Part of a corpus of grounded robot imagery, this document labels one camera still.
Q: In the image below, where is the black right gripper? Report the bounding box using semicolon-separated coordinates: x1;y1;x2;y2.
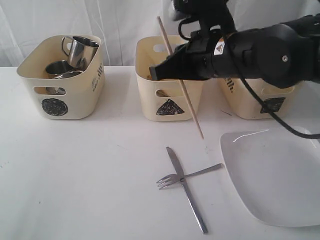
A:
149;29;240;81

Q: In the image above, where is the wooden chopstick pale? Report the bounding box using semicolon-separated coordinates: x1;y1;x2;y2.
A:
156;16;204;139

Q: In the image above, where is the steel mug front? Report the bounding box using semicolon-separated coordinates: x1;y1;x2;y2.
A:
61;35;100;71

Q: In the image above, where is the steel mug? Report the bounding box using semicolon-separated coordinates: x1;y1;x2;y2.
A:
61;35;100;71
45;60;74;76

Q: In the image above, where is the stainless steel bowl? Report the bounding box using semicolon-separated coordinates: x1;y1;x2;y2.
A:
45;70;84;95

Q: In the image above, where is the wooden chopstick long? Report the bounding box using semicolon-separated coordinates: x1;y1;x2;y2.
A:
156;89;168;98

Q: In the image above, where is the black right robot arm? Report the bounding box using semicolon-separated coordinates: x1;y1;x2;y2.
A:
149;15;320;89

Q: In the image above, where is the cream bin with triangle mark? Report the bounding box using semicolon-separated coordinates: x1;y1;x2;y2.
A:
135;36;192;122

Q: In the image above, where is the cream bin with square mark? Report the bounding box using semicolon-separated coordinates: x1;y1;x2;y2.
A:
217;78;302;120

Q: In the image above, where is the steel table knife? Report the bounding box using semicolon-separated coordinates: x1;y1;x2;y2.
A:
166;146;208;234

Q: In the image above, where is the cream bin with circle mark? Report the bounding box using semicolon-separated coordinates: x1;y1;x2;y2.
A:
16;35;105;120

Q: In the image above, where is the steel fork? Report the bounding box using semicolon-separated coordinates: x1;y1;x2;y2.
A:
156;163;224;190

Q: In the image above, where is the white square plate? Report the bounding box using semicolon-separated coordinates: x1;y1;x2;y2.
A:
220;127;320;227

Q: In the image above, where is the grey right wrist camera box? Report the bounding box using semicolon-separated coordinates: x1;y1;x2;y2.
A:
168;0;236;34

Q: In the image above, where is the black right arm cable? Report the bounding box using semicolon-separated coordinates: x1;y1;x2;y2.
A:
177;17;320;139

